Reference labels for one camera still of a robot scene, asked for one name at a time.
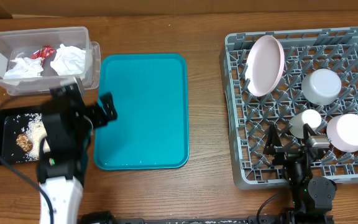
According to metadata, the white napkin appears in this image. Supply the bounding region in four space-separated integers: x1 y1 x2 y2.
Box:
50 44 86 75

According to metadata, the black tray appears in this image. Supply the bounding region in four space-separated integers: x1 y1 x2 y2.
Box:
0 107 41 164

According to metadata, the pale green cup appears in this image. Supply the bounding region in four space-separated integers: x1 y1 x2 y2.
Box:
289 109 322 138

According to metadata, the small white tissue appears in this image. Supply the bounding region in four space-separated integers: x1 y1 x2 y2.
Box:
3 57 44 79

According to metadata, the clear plastic bin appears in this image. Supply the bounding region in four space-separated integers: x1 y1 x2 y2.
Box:
0 27 101 96

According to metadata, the teal serving tray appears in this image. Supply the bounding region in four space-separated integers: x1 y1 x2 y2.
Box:
93 53 190 170

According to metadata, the pink bowl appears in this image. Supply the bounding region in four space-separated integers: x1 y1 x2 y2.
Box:
326 114 358 152

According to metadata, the brown food chunk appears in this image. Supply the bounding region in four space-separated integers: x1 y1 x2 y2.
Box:
16 134 33 152

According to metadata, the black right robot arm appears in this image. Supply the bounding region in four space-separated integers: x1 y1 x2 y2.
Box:
256 124 337 223

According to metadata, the red wrapper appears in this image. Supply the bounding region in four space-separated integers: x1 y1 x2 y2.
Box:
30 45 55 60

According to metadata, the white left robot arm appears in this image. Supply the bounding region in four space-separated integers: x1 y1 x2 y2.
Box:
36 89 117 223

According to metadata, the pink plate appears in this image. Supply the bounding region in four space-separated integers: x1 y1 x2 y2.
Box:
245 35 285 97

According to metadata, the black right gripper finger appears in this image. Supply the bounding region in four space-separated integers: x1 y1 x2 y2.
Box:
303 123 316 137
264 124 282 154

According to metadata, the grey bowl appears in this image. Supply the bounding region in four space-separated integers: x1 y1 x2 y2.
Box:
301 68 342 105

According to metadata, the grey plastic dishwasher rack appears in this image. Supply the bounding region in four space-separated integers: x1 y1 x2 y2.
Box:
219 27 358 190

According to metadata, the pile of rice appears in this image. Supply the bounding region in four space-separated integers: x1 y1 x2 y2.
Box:
8 113 47 162

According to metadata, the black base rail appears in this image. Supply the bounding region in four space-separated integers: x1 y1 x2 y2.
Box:
79 211 335 224

